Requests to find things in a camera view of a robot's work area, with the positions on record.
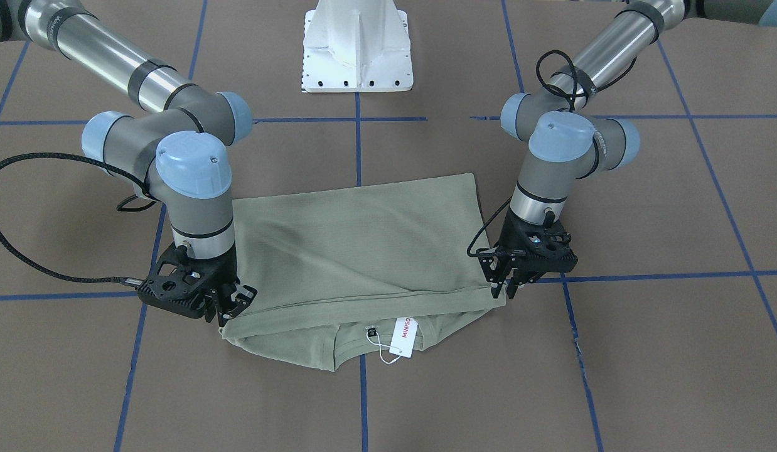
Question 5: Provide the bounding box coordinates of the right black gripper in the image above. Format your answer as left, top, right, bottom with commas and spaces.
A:
136, 244, 257, 327

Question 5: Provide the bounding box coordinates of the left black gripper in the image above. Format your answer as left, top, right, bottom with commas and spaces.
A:
478, 210, 578, 299

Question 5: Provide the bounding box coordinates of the olive green long-sleeve shirt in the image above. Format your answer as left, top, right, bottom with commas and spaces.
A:
220, 173, 506, 372

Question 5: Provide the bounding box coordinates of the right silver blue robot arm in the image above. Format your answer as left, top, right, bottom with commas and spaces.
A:
0, 1, 257, 326

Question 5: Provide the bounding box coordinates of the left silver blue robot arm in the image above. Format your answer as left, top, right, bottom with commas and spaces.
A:
467, 1, 777, 298

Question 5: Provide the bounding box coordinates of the white Miniso hang tag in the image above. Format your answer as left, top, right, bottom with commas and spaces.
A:
365, 317, 418, 365

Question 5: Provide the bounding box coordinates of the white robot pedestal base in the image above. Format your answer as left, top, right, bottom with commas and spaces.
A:
301, 1, 414, 94

